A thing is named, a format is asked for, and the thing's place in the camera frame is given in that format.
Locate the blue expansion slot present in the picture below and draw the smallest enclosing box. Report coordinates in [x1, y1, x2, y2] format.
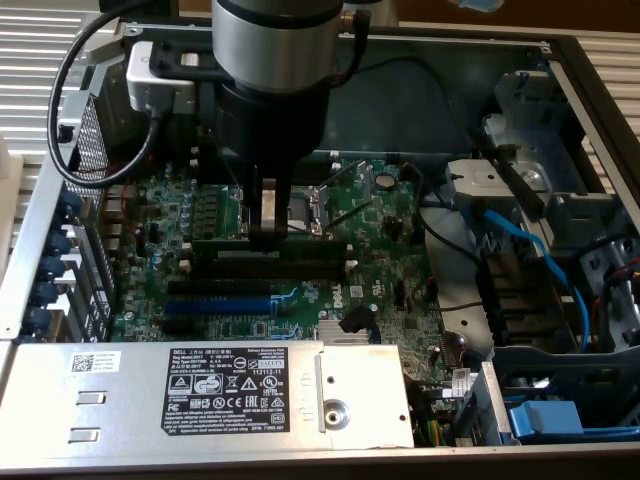
[163, 297, 275, 316]

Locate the silver power supply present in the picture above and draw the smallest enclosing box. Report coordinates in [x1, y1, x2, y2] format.
[0, 341, 416, 451]

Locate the silver metal case bracket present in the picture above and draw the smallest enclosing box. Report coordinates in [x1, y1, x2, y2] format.
[56, 22, 129, 146]

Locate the long black expansion slot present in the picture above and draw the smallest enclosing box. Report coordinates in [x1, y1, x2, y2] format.
[166, 278, 275, 297]

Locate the power supply wire bundle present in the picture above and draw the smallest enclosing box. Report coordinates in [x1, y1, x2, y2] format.
[407, 379, 454, 448]

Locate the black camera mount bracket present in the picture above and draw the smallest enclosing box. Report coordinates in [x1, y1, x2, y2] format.
[149, 42, 224, 84]

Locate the short black expansion slot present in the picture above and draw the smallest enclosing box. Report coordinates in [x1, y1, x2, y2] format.
[160, 318, 197, 335]

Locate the light blue plastic object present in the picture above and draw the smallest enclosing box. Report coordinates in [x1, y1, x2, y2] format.
[447, 0, 506, 12]

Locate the blue disk wire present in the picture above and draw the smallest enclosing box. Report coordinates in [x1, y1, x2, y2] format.
[477, 208, 594, 346]

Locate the blue plastic latch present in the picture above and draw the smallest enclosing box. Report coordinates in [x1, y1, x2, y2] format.
[507, 399, 585, 444]

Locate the CPU socket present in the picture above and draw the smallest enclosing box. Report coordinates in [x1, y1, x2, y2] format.
[242, 183, 331, 237]

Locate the black RAM slot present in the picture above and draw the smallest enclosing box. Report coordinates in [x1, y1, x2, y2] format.
[189, 257, 347, 271]
[189, 268, 347, 282]

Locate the silver chipset heatsink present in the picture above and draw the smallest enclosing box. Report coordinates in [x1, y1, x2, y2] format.
[318, 319, 377, 346]

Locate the open PC case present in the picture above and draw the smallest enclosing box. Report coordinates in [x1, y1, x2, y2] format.
[0, 19, 640, 461]

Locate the green motherboard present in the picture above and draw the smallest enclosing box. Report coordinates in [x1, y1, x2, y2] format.
[107, 157, 451, 396]

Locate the black cable connector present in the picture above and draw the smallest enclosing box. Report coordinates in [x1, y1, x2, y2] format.
[338, 304, 377, 335]

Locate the black camera cable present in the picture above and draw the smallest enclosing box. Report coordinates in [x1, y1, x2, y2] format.
[46, 10, 164, 190]

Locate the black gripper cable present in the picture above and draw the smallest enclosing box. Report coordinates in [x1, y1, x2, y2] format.
[339, 8, 374, 89]

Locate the grey metal disk bay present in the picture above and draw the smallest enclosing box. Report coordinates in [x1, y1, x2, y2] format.
[444, 69, 640, 351]

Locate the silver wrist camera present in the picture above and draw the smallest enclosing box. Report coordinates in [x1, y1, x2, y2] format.
[124, 42, 197, 115]

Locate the dark grey drive tray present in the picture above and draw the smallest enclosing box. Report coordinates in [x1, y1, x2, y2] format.
[449, 344, 640, 446]

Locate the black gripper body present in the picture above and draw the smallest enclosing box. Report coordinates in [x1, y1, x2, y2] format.
[219, 82, 331, 169]

